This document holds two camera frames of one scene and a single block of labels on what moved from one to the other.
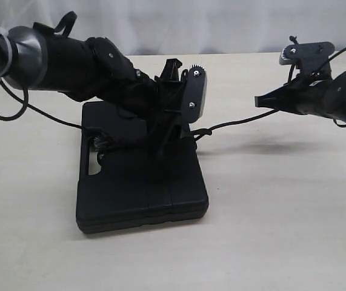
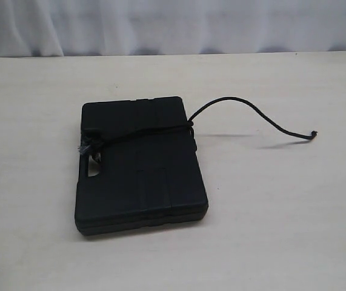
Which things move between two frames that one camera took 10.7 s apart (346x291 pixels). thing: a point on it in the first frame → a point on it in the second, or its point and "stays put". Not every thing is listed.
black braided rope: (102, 140) → (91, 140)
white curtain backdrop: (192, 27) stays put
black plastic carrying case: (123, 183) stays put
